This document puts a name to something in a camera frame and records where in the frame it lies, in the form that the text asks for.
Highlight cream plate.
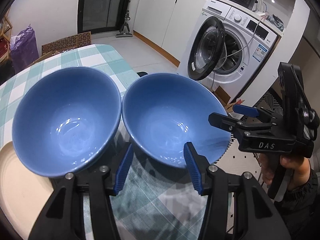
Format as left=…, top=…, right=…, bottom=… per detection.
left=1, top=141, right=53, bottom=239

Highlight blue bowl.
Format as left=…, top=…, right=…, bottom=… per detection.
left=12, top=67, right=121, bottom=178
left=122, top=73, right=231, bottom=168

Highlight white lower kitchen cabinets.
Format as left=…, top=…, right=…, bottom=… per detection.
left=133, top=0, right=206, bottom=66

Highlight person right hand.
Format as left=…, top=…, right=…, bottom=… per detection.
left=258, top=152, right=313, bottom=192

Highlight white washing machine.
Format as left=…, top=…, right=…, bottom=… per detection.
left=177, top=0, right=280, bottom=103

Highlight teal checked tablecloth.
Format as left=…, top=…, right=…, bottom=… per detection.
left=0, top=44, right=233, bottom=240

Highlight open brown cardboard box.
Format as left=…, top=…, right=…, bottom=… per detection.
left=27, top=51, right=60, bottom=68

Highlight patterned cardboard box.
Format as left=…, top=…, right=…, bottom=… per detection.
left=41, top=31, right=92, bottom=55

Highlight purple plastic bag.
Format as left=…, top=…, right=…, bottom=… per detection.
left=10, top=25, right=39, bottom=74

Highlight black glass door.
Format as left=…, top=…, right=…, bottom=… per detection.
left=77, top=0, right=130, bottom=34

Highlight wooden shoe rack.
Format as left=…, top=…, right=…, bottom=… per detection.
left=0, top=15, right=12, bottom=63

